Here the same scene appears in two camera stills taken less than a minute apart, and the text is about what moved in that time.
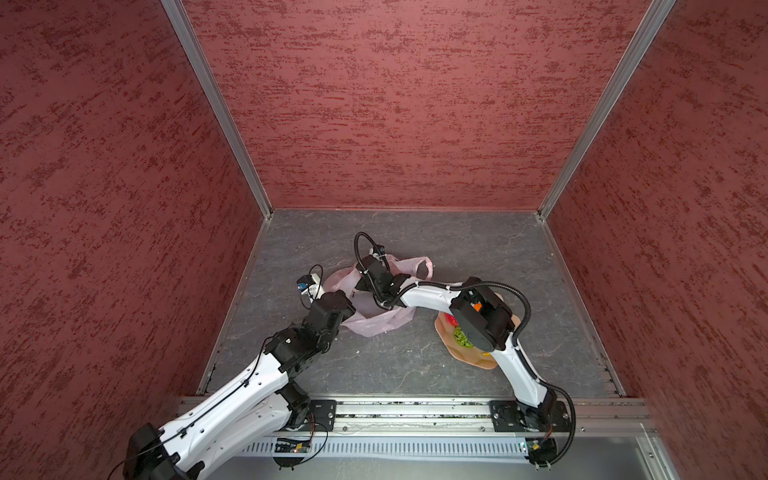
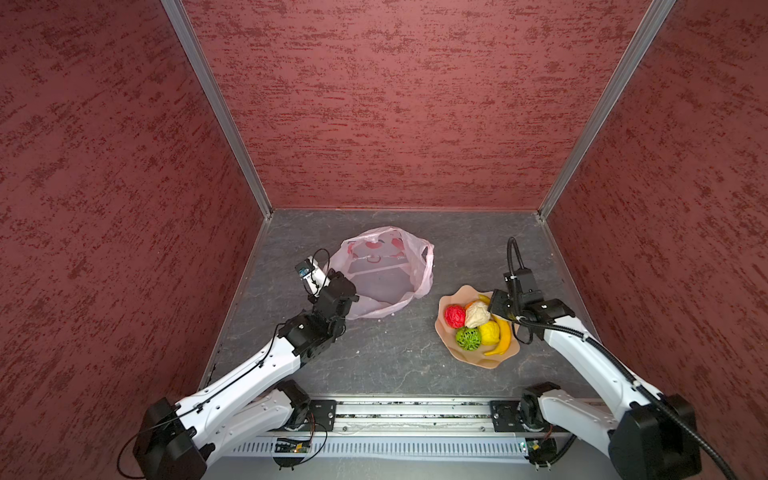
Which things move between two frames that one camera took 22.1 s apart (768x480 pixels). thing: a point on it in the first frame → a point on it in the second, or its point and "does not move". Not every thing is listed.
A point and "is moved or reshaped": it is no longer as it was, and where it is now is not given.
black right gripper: (361, 282) → (497, 300)
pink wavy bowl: (473, 356) does not move
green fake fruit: (461, 338) does not move
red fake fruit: (451, 319) does not move
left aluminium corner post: (209, 82) does not move
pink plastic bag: (369, 317) is moved or reshaped
